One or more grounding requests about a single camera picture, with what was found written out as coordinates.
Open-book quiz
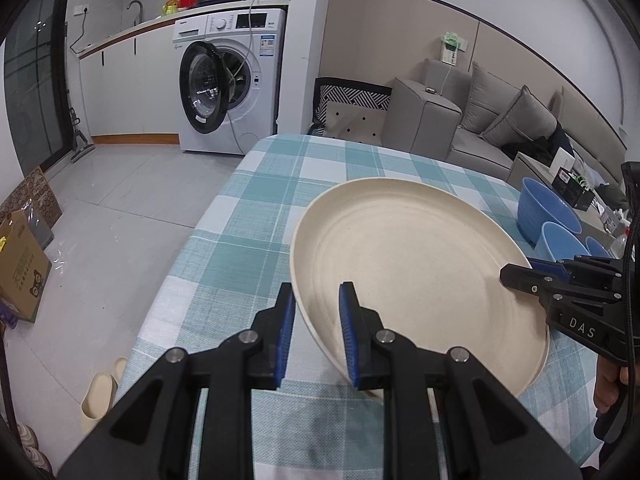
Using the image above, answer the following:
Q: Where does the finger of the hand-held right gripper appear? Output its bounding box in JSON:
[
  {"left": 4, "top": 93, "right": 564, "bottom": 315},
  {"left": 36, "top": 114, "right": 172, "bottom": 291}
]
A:
[
  {"left": 527, "top": 257, "right": 573, "bottom": 280},
  {"left": 500, "top": 263, "right": 557, "bottom": 307}
]

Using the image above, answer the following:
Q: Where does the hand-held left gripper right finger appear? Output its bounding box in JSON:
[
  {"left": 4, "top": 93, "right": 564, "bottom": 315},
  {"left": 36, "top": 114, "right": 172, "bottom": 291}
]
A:
[{"left": 338, "top": 282, "right": 583, "bottom": 480}]

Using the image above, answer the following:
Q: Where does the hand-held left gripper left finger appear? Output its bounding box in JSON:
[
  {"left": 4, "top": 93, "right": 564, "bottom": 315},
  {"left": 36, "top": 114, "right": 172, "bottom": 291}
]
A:
[{"left": 57, "top": 282, "right": 297, "bottom": 480}]

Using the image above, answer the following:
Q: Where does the blue bowl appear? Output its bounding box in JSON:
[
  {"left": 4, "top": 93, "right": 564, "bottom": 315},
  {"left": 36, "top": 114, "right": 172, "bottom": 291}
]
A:
[
  {"left": 584, "top": 236, "right": 613, "bottom": 259},
  {"left": 534, "top": 221, "right": 591, "bottom": 263},
  {"left": 516, "top": 176, "right": 583, "bottom": 246}
]

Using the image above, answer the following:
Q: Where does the cream round plate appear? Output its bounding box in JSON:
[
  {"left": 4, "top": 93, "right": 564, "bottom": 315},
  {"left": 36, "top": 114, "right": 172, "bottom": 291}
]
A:
[{"left": 289, "top": 178, "right": 550, "bottom": 401}]

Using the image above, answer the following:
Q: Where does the person's right hand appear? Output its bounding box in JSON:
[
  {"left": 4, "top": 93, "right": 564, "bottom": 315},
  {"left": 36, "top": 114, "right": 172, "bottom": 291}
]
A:
[{"left": 594, "top": 355, "right": 628, "bottom": 413}]

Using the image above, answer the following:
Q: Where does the black box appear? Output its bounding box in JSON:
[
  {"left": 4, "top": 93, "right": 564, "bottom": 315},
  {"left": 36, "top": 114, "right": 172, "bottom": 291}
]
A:
[{"left": 552, "top": 170, "right": 596, "bottom": 211}]

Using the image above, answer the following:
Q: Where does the grey coffee table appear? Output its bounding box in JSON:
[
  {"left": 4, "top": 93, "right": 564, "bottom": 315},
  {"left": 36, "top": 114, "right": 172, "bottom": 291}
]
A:
[{"left": 506, "top": 151, "right": 626, "bottom": 241}]

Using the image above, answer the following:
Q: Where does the white box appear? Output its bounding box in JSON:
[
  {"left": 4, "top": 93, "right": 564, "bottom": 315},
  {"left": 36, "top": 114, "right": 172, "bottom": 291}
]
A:
[{"left": 551, "top": 147, "right": 576, "bottom": 173}]

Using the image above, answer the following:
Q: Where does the dark jacket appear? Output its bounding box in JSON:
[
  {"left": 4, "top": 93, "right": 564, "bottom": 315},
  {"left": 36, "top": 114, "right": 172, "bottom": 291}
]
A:
[{"left": 502, "top": 125, "right": 576, "bottom": 161}]

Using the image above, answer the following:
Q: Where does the teal checked tablecloth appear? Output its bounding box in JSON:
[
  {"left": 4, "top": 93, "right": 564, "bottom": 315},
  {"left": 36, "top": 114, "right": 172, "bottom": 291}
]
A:
[{"left": 115, "top": 134, "right": 608, "bottom": 480}]

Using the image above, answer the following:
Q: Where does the grey sofa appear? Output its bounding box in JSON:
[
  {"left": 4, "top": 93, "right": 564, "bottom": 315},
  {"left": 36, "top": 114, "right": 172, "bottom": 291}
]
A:
[{"left": 380, "top": 57, "right": 628, "bottom": 186}]

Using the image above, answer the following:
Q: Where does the grey cushion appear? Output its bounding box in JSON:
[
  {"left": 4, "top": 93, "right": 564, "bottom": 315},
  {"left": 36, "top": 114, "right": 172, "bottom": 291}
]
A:
[
  {"left": 457, "top": 61, "right": 521, "bottom": 136},
  {"left": 480, "top": 85, "right": 558, "bottom": 148}
]

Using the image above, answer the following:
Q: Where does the cardboard box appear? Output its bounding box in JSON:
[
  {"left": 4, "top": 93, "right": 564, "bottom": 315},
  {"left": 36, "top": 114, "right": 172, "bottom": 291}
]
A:
[{"left": 0, "top": 210, "right": 52, "bottom": 323}]

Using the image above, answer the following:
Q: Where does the white washing machine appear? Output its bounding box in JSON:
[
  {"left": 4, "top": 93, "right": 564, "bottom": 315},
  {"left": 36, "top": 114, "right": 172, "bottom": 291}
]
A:
[{"left": 172, "top": 7, "right": 288, "bottom": 156}]

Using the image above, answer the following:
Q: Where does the patterned shoe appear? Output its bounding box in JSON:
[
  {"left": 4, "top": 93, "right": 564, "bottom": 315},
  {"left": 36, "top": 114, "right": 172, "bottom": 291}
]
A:
[{"left": 15, "top": 420, "right": 41, "bottom": 453}]

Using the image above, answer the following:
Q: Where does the floor mop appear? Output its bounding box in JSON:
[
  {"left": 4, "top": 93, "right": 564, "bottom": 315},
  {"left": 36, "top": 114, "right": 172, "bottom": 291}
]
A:
[{"left": 67, "top": 107, "right": 98, "bottom": 163}]

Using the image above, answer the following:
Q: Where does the white kitchen counter cabinet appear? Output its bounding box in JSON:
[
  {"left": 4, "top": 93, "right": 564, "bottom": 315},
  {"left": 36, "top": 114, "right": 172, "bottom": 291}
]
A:
[{"left": 77, "top": 15, "right": 183, "bottom": 146}]

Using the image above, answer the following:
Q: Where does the brown patterned board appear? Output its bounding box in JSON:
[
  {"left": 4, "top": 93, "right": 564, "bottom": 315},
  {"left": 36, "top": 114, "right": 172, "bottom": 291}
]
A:
[{"left": 0, "top": 165, "right": 63, "bottom": 241}]

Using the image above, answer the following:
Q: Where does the dark glass door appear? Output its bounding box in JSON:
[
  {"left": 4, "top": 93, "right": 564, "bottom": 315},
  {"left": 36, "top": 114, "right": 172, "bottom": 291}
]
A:
[{"left": 2, "top": 0, "right": 83, "bottom": 171}]

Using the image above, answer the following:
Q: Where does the white green wall device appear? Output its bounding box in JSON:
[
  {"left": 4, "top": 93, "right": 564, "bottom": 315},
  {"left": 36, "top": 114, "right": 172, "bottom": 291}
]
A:
[{"left": 439, "top": 31, "right": 466, "bottom": 67}]

